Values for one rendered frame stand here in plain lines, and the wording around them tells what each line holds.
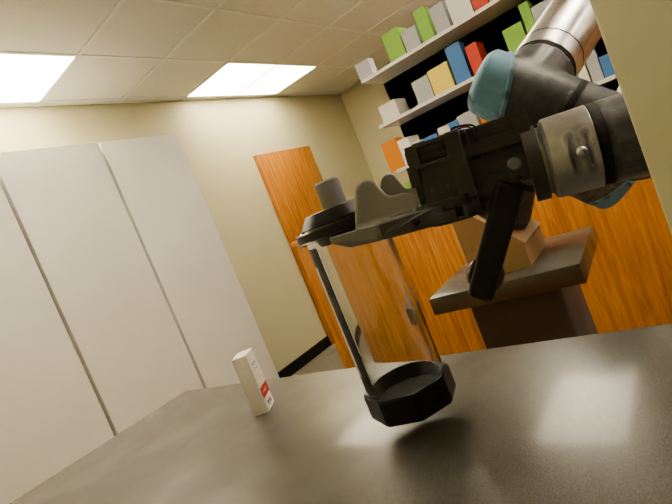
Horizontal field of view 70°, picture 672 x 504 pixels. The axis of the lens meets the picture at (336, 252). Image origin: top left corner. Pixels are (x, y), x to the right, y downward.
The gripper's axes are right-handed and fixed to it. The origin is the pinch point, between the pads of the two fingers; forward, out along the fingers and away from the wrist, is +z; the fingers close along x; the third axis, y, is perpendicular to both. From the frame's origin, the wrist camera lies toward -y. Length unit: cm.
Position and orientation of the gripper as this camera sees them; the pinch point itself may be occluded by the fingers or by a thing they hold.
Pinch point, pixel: (354, 236)
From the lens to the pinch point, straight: 52.5
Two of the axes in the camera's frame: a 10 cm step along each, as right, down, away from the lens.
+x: -3.4, 2.1, -9.1
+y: -3.0, -9.5, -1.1
